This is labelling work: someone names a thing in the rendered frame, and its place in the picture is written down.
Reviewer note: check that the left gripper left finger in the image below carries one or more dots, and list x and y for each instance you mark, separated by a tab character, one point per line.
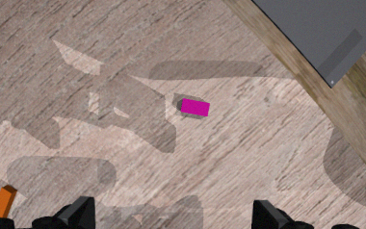
80	212

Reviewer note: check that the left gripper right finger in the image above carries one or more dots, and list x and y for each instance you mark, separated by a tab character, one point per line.
266	216

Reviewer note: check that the small magenta block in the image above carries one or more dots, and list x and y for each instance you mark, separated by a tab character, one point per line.
194	107

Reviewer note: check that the orange rod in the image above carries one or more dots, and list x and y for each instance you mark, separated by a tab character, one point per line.
7	195

